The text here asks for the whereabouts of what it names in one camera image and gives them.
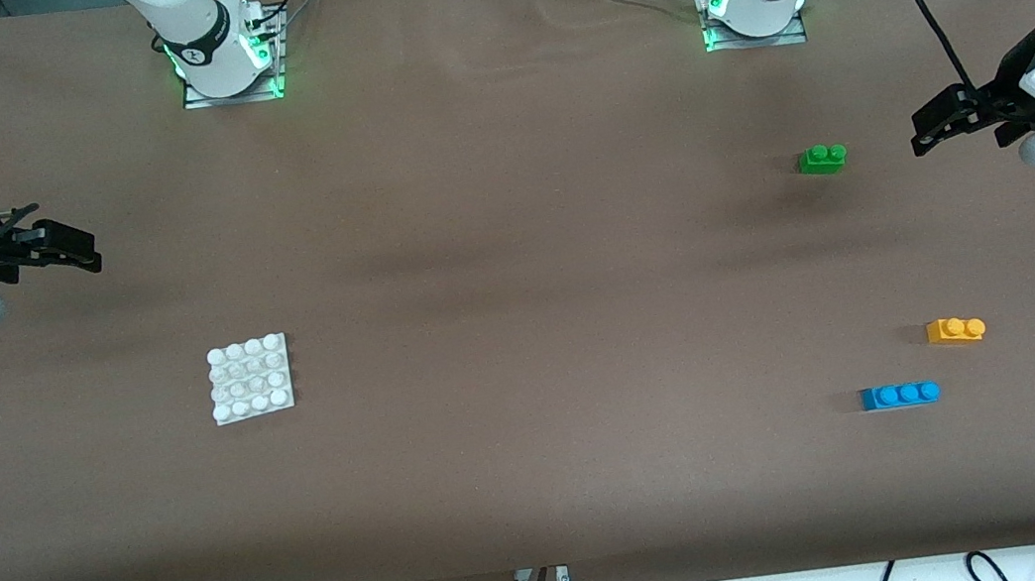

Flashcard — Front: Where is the green two-stud block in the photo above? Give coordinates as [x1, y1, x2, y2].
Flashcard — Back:
[796, 141, 851, 179]

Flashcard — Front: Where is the white studded base plate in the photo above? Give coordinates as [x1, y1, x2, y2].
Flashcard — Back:
[203, 332, 298, 427]

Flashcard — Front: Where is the yellow two-stud block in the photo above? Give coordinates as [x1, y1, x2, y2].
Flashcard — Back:
[925, 313, 988, 349]

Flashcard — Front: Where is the blue three-stud block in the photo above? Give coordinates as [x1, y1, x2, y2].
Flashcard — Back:
[859, 378, 943, 413]

